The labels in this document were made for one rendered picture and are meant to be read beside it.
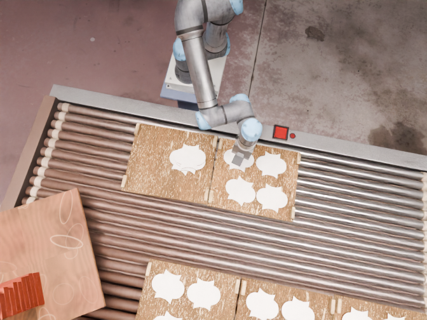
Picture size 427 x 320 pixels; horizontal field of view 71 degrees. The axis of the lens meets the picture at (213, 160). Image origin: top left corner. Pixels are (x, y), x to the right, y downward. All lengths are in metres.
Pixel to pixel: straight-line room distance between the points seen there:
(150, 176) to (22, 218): 0.55
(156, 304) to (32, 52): 2.49
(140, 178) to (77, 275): 0.48
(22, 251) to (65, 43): 2.12
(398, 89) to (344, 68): 0.51
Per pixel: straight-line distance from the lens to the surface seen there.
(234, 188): 1.44
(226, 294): 1.43
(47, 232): 1.45
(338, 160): 1.65
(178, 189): 1.44
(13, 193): 1.65
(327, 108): 2.85
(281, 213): 1.47
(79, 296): 1.40
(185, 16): 1.09
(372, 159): 1.74
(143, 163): 1.49
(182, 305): 1.43
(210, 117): 1.14
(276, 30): 3.15
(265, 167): 1.49
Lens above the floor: 2.35
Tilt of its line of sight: 73 degrees down
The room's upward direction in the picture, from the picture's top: 9 degrees clockwise
